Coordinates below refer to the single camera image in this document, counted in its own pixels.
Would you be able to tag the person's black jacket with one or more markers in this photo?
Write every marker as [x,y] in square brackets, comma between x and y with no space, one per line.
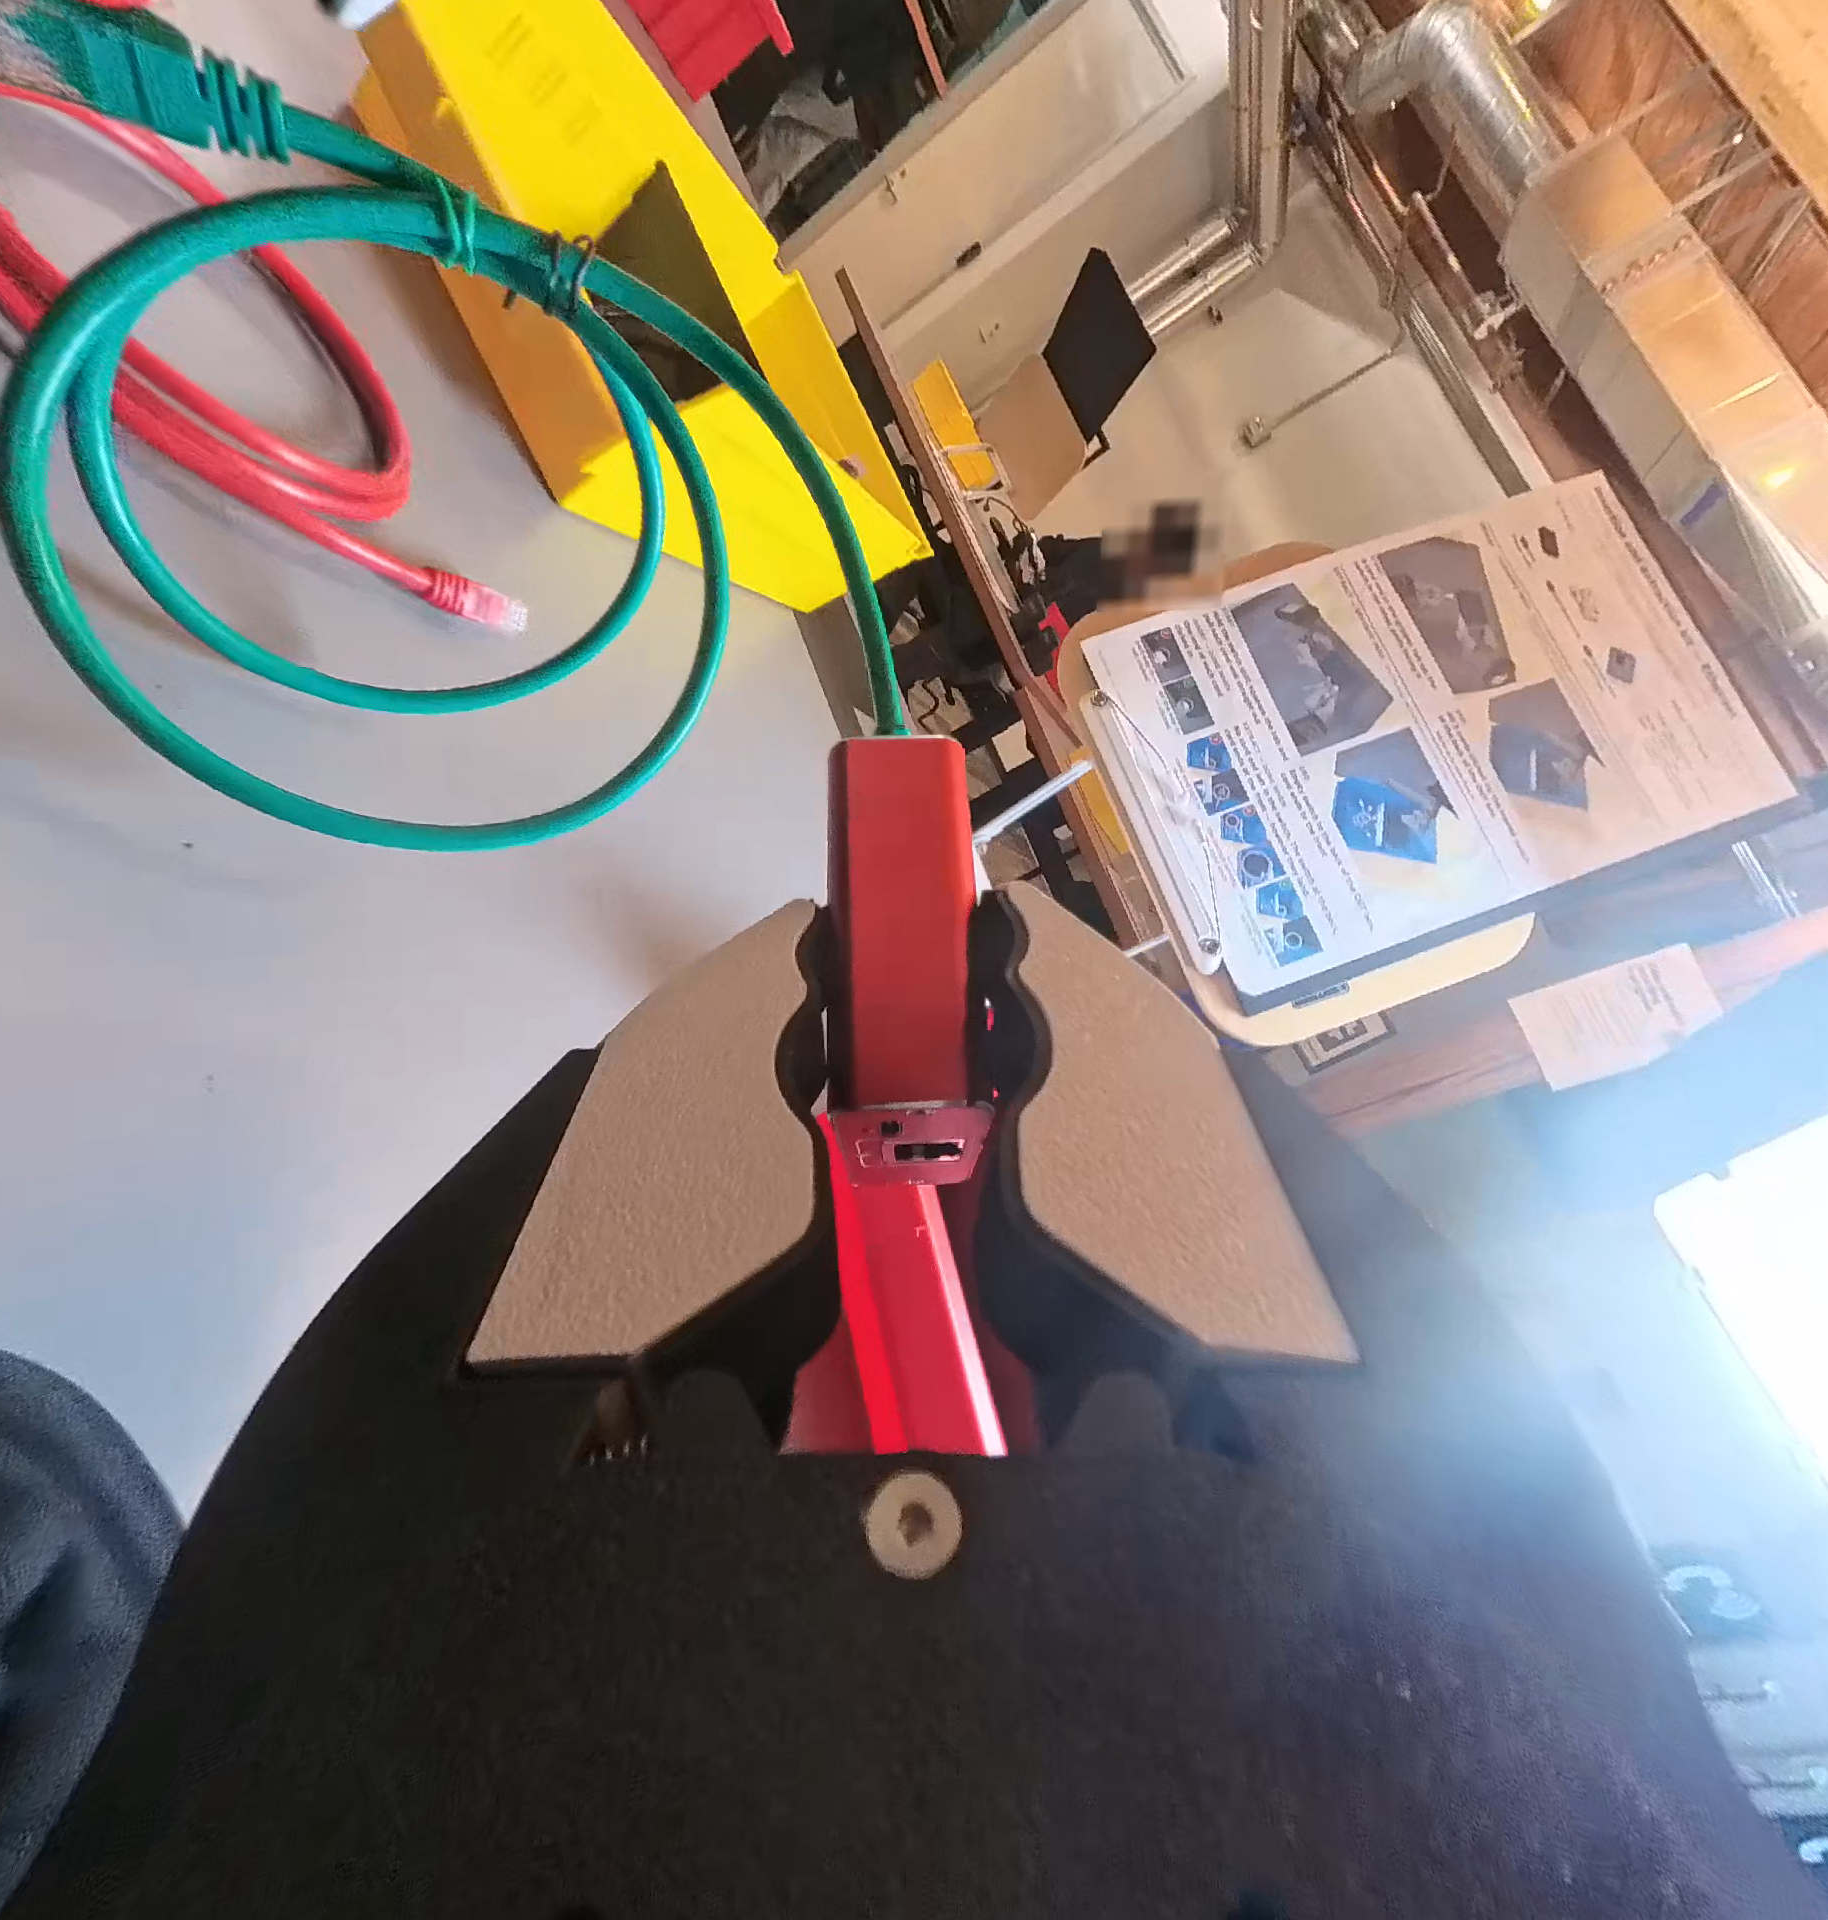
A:
[44,1576]

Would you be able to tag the black panel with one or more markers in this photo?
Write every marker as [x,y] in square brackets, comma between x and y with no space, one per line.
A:
[1097,346]

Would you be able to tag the yellow storage bin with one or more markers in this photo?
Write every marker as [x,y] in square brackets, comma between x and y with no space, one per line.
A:
[553,90]

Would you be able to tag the printed marker tag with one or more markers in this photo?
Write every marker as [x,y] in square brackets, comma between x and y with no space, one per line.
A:
[1343,1044]

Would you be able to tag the metal duct pipes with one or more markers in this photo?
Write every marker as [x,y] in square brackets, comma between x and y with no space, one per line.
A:
[1454,90]

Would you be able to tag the red ethernet coupler box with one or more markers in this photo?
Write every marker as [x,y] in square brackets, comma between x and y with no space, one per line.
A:
[898,901]

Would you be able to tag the long wooden workbench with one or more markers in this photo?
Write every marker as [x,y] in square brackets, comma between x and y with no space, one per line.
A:
[928,481]

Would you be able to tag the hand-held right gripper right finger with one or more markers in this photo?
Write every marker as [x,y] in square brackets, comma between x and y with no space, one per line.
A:
[1154,1186]

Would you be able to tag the red ribbed crate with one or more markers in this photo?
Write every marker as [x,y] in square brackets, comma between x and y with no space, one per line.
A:
[703,30]

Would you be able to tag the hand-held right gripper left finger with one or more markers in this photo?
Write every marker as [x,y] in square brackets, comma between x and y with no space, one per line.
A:
[658,1170]

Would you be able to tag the paper note sheet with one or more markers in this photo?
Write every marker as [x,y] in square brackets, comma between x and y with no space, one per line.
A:
[1613,1017]

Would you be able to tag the red storage bin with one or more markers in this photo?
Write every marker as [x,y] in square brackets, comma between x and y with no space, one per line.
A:
[898,1320]

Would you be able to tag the printed instruction sheet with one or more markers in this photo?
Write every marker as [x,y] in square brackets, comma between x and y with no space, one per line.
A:
[1454,750]

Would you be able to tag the small yellow bin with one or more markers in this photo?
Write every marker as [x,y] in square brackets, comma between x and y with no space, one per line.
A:
[952,420]

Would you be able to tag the clear sheet clip bar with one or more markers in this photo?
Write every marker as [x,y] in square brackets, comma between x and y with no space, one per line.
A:
[1154,841]

